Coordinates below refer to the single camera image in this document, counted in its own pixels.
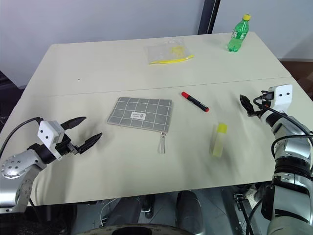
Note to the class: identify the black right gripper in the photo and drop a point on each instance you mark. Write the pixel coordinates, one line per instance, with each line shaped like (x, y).
(265, 104)

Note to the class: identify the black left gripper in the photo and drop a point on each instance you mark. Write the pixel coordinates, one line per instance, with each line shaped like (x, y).
(65, 146)

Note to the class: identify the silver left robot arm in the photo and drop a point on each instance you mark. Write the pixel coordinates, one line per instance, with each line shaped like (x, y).
(17, 164)

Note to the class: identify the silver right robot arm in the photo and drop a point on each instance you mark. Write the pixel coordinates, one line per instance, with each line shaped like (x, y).
(291, 156)

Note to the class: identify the grey checked pencil pouch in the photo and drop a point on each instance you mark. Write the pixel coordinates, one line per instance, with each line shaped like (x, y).
(141, 112)

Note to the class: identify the clear yellow-capped glue stick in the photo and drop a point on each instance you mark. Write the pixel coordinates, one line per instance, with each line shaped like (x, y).
(218, 143)

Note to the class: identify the red and black marker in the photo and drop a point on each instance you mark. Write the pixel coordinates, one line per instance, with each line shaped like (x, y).
(195, 101)

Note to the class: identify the green yellow-capped soda bottle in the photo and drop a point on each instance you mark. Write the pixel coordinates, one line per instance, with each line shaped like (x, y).
(236, 34)

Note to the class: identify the clear yellow-zip plastic bag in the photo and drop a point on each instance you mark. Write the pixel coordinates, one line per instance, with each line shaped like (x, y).
(167, 54)

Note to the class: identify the dark rounded shape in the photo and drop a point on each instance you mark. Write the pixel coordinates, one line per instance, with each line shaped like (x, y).
(189, 213)

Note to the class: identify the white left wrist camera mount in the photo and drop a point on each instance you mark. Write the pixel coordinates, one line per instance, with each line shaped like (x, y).
(48, 132)

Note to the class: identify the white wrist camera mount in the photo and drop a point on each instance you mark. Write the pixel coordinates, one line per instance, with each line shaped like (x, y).
(48, 132)
(283, 96)

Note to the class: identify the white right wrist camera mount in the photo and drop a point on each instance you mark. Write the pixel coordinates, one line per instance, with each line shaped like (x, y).
(283, 96)

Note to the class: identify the dark vertical post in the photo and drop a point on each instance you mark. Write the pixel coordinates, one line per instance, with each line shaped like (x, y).
(207, 16)

